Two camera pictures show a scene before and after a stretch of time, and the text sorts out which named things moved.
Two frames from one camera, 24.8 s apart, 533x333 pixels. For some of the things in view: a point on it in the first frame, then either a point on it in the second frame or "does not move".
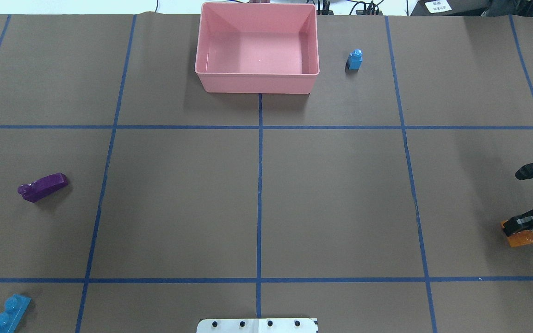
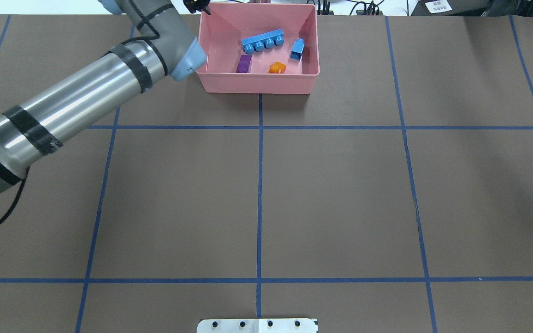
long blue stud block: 16,306 -> 258,42
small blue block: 355,59 -> 297,49
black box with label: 449,8 does not move
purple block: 39,189 -> 243,64
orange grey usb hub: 361,12 does not move
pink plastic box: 253,47 does not move
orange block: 520,238 -> 277,67
